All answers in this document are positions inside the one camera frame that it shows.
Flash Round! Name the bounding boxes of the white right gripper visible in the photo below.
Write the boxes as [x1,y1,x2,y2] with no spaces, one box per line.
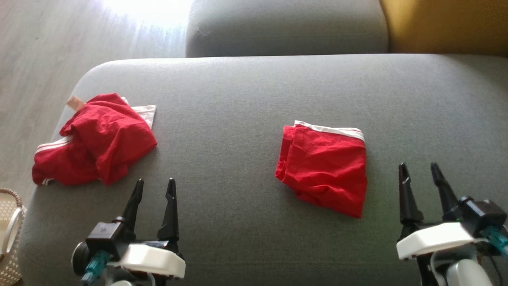
[396,162,489,286]

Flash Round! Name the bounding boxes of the grey yellow sofa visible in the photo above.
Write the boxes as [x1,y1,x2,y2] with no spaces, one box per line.
[18,54,508,286]

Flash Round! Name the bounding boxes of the beige woven laundry basket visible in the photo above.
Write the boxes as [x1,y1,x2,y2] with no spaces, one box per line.
[0,188,27,286]

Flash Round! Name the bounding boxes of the large yellow sofa backrest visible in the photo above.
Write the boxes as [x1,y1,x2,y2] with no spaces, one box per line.
[379,0,508,56]

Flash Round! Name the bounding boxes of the red shirt white sleeves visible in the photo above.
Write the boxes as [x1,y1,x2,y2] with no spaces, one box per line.
[32,93,158,186]

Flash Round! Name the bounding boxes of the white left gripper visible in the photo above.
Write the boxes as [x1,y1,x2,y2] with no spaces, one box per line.
[107,178,187,286]

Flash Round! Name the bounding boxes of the red shorts white waistband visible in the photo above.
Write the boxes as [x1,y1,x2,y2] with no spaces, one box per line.
[275,120,368,219]

